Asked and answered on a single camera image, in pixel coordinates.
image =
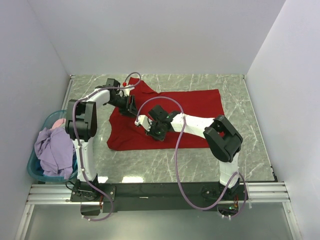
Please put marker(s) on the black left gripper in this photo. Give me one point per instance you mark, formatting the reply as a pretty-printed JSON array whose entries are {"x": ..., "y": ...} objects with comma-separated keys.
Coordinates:
[{"x": 133, "y": 108}]

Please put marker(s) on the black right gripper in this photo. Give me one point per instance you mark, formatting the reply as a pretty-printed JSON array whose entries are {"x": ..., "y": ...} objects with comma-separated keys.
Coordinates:
[{"x": 151, "y": 133}]

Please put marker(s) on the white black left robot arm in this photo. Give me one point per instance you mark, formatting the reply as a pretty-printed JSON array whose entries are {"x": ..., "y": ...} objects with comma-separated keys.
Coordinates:
[{"x": 82, "y": 124}]

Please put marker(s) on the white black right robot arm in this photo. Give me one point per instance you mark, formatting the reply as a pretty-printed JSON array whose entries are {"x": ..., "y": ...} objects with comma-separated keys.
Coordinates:
[{"x": 221, "y": 136}]

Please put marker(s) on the pink t-shirt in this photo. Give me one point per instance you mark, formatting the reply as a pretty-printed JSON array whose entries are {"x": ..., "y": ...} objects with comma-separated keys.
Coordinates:
[{"x": 60, "y": 123}]

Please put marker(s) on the lavender t-shirt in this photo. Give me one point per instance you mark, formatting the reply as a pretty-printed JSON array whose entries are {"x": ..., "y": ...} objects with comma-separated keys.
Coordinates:
[{"x": 55, "y": 151}]

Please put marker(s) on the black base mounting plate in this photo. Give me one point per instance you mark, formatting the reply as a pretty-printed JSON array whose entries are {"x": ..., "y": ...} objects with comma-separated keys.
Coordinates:
[{"x": 123, "y": 197}]

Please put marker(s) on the teal plastic laundry basket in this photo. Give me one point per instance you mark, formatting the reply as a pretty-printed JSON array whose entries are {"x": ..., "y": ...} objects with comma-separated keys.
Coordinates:
[{"x": 33, "y": 166}]

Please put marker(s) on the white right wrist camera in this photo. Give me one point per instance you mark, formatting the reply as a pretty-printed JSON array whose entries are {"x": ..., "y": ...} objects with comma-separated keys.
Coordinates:
[{"x": 143, "y": 121}]

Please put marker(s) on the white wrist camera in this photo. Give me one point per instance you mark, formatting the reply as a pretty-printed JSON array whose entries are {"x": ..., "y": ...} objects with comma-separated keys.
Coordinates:
[
  {"x": 143, "y": 121},
  {"x": 125, "y": 92}
]

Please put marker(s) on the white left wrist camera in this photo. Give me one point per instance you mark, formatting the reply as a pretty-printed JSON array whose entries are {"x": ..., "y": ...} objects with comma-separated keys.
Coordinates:
[{"x": 125, "y": 92}]

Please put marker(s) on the aluminium frame rail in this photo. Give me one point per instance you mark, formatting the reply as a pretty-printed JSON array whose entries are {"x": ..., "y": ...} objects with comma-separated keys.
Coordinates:
[{"x": 58, "y": 194}]

